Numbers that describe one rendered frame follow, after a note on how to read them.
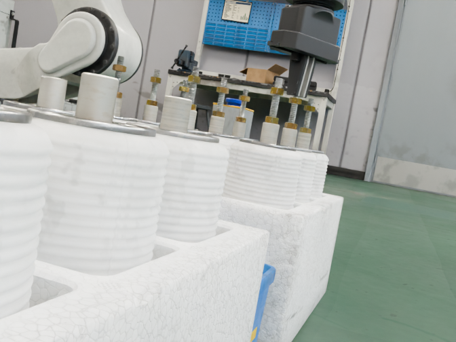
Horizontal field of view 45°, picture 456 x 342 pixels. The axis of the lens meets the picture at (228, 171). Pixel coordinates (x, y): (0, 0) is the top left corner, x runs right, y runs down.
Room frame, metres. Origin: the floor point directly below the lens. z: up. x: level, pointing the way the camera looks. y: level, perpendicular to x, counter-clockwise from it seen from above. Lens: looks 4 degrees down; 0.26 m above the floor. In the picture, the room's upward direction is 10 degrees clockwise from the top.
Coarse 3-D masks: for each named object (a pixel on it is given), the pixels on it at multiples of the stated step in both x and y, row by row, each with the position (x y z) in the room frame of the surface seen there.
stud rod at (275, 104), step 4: (276, 80) 0.72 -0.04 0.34; (280, 80) 0.72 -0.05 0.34; (276, 84) 0.72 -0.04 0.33; (280, 84) 0.72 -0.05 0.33; (276, 96) 0.72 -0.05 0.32; (272, 100) 0.72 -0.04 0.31; (276, 100) 0.72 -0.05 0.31; (272, 104) 0.72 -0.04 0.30; (276, 104) 0.72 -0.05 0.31; (272, 108) 0.72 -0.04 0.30; (276, 108) 0.72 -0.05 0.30; (272, 112) 0.72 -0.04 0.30; (276, 112) 0.72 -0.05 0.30; (272, 116) 0.72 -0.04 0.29; (276, 116) 0.72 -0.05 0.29
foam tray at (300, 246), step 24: (240, 216) 0.65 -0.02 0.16; (264, 216) 0.64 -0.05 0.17; (288, 216) 0.63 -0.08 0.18; (312, 216) 0.69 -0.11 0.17; (336, 216) 0.93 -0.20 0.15; (288, 240) 0.63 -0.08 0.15; (312, 240) 0.72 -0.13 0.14; (288, 264) 0.63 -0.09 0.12; (312, 264) 0.76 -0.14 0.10; (288, 288) 0.63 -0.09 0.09; (312, 288) 0.81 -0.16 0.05; (264, 312) 0.63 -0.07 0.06; (288, 312) 0.65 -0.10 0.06; (264, 336) 0.63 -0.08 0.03; (288, 336) 0.68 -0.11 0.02
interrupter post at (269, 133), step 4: (264, 124) 0.72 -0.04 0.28; (268, 124) 0.71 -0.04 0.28; (272, 124) 0.71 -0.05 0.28; (276, 124) 0.71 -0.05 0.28; (264, 128) 0.72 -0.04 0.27; (268, 128) 0.71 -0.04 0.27; (272, 128) 0.71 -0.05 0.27; (276, 128) 0.71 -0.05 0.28; (264, 132) 0.72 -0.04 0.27; (268, 132) 0.71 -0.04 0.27; (272, 132) 0.71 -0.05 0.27; (276, 132) 0.72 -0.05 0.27; (264, 136) 0.71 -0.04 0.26; (268, 136) 0.71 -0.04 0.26; (272, 136) 0.71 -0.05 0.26; (276, 136) 0.72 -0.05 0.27; (260, 140) 0.72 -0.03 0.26; (264, 140) 0.71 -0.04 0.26; (268, 140) 0.71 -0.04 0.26; (272, 140) 0.71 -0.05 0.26; (276, 140) 0.72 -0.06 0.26; (272, 144) 0.71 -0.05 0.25
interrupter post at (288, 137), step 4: (284, 128) 0.83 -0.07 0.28; (288, 128) 0.83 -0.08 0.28; (284, 132) 0.83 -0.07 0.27; (288, 132) 0.82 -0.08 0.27; (292, 132) 0.82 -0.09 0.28; (296, 132) 0.83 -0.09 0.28; (284, 136) 0.83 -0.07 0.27; (288, 136) 0.82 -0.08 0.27; (292, 136) 0.83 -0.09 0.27; (296, 136) 0.83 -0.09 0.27; (284, 140) 0.83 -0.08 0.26; (288, 140) 0.82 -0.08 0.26; (292, 140) 0.83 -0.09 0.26; (280, 144) 0.83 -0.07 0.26; (284, 144) 0.83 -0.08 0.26; (288, 144) 0.82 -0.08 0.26; (292, 144) 0.83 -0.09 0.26
